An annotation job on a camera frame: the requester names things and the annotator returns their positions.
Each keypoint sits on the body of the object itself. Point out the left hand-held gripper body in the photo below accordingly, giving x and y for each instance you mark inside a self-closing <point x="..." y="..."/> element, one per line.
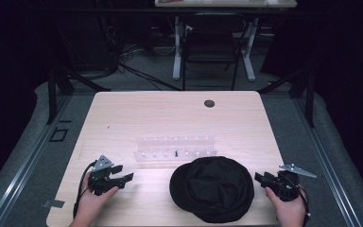
<point x="102" y="183"/>

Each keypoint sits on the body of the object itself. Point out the person's right hand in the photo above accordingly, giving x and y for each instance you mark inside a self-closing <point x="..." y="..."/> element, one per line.
<point x="286" y="211"/>

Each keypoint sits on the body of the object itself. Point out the dark round table grommet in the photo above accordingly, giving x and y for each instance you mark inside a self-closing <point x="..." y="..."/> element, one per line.
<point x="209" y="103"/>

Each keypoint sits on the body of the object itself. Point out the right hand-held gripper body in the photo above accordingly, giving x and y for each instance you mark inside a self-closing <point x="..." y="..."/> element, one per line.
<point x="286" y="186"/>

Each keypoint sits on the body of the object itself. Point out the clear acrylic rack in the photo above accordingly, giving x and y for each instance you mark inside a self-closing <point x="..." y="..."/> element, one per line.
<point x="175" y="148"/>

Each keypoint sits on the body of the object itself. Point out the black cloth hat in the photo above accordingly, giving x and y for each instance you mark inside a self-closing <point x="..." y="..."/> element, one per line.
<point x="212" y="189"/>

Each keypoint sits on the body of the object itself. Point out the white-legged desk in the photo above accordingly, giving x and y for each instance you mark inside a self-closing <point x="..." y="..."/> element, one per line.
<point x="227" y="3"/>

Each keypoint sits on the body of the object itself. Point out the black metal stand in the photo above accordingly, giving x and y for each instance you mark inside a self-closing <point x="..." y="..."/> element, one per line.
<point x="310" y="97"/>
<point x="52" y="94"/>

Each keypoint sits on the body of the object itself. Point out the aluminium floor rail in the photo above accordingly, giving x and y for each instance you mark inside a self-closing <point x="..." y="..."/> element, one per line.
<point x="28" y="164"/>
<point x="327" y="164"/>

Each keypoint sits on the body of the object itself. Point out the grey tape strip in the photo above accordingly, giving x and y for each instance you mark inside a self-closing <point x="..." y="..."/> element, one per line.
<point x="53" y="203"/>

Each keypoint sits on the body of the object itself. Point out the person's left hand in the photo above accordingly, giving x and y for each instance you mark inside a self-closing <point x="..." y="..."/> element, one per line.
<point x="92" y="203"/>

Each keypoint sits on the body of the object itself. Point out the black chair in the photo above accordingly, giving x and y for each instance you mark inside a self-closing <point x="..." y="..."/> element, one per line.
<point x="211" y="44"/>

